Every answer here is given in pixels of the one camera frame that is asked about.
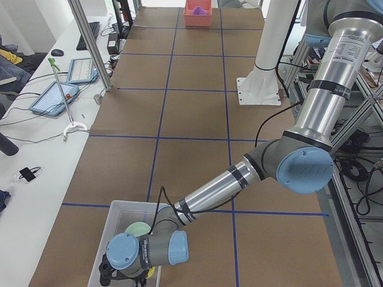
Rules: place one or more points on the clear plastic box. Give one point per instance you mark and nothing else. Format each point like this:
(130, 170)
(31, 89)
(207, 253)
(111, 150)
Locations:
(115, 241)

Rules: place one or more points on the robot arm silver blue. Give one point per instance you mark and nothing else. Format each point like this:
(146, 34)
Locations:
(299, 160)

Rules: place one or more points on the teach pendant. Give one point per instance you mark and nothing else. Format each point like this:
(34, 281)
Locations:
(82, 71)
(50, 102)

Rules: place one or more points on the yellow plastic cup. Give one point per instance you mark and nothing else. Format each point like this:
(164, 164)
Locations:
(150, 272)

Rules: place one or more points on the green ceramic bowl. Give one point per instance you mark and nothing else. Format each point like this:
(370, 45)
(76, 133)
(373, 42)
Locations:
(138, 229)

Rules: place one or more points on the lower teach pendant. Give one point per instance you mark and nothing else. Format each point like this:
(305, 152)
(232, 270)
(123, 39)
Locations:
(50, 102)

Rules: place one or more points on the black computer mouse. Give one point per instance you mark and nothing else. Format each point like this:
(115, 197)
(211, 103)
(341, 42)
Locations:
(57, 52)

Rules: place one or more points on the upper teach pendant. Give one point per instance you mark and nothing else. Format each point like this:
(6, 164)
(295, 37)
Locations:
(82, 71)

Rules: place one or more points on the black power adapter brick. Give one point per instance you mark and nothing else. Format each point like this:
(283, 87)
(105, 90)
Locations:
(113, 44)

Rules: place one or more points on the purple microfiber cloth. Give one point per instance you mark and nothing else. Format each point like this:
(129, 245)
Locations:
(199, 11)

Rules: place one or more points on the small black device with cable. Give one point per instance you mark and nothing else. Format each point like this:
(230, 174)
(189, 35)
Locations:
(29, 174)

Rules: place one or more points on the aluminium frame post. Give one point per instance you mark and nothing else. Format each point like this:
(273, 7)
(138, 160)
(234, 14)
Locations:
(86, 33)

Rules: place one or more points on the reacher grabber stick tool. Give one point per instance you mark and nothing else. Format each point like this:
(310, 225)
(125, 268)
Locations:
(73, 125)

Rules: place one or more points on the white pedestal column base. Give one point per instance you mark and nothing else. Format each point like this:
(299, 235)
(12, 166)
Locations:
(260, 86)

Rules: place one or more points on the pink plastic tray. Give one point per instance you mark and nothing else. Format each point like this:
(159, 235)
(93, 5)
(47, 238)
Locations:
(197, 21)

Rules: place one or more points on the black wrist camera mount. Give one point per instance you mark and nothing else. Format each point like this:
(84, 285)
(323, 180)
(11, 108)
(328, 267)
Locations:
(107, 272)

